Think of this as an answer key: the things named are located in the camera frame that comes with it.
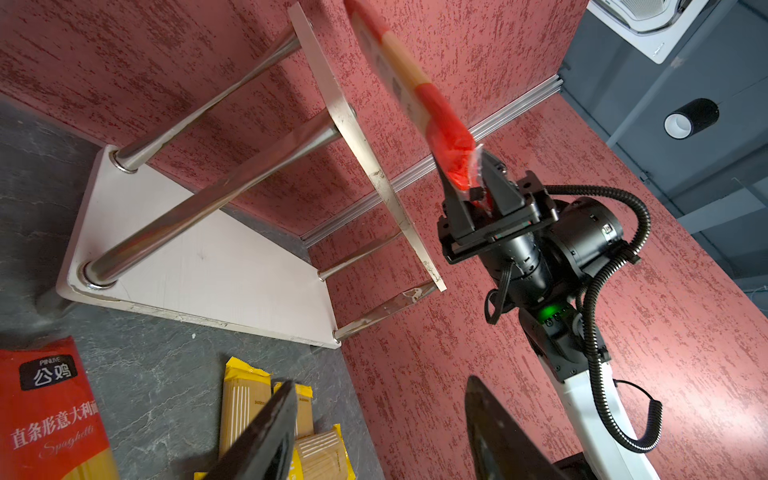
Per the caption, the yellow spaghetti bag left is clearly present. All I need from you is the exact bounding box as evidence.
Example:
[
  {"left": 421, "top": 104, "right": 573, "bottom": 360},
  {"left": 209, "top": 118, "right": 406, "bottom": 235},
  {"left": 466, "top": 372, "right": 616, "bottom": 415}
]
[{"left": 219, "top": 357, "right": 271, "bottom": 458}]

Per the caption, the yellow spaghetti bag crosswise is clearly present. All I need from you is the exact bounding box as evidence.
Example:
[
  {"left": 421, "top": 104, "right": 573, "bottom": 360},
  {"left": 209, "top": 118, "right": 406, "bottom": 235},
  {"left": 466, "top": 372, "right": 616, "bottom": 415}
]
[{"left": 194, "top": 424, "right": 356, "bottom": 479}]

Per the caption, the yellow spaghetti bag right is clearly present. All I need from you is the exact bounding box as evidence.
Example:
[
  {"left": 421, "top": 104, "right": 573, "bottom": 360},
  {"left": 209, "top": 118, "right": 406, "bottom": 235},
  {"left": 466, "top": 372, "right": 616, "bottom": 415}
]
[{"left": 295, "top": 384, "right": 314, "bottom": 439}]

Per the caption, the white two-tier shelf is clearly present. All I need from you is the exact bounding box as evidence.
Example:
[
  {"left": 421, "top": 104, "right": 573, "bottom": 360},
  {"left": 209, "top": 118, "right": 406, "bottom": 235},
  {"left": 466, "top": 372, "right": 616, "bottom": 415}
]
[{"left": 53, "top": 4, "right": 446, "bottom": 349}]

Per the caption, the yellow spaghetti bag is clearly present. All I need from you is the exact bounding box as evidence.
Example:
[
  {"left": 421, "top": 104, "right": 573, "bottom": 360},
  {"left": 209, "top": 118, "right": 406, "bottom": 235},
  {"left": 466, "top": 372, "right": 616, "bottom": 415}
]
[
  {"left": 295, "top": 384, "right": 314, "bottom": 439},
  {"left": 219, "top": 357, "right": 271, "bottom": 458}
]

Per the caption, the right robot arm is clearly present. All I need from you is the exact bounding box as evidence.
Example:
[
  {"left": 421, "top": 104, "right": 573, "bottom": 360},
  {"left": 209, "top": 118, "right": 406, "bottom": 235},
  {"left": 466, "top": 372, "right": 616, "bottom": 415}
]
[{"left": 437, "top": 150, "right": 663, "bottom": 479}]

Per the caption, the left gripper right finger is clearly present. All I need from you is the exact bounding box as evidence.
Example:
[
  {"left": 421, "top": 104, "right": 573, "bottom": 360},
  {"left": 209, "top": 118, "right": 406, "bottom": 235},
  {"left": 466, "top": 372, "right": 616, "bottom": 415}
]
[{"left": 465, "top": 375, "right": 565, "bottom": 479}]

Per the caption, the black ceiling spotlight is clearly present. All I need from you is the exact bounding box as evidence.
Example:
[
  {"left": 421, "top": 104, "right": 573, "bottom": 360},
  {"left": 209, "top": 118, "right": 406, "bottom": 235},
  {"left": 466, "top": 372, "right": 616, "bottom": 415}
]
[{"left": 663, "top": 98, "right": 720, "bottom": 140}]

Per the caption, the red spaghetti bag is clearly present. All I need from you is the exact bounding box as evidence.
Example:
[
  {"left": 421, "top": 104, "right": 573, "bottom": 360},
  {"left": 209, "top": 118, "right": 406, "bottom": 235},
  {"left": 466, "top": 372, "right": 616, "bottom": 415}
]
[
  {"left": 344, "top": 0, "right": 483, "bottom": 201},
  {"left": 1, "top": 337, "right": 119, "bottom": 479}
]

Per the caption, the ceiling air conditioner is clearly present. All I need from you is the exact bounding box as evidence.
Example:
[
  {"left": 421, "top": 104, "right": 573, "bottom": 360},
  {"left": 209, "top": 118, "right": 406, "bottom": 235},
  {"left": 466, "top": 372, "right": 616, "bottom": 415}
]
[{"left": 587, "top": 0, "right": 709, "bottom": 64}]

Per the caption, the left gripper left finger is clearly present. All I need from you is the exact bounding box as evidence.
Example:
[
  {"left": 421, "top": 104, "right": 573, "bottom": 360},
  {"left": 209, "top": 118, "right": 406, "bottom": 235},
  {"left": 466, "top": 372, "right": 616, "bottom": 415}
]
[{"left": 205, "top": 381, "right": 298, "bottom": 480}]

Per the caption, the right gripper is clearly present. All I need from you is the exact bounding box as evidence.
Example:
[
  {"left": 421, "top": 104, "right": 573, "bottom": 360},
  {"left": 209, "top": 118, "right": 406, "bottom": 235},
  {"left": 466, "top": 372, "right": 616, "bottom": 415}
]
[{"left": 436, "top": 150, "right": 624, "bottom": 294}]

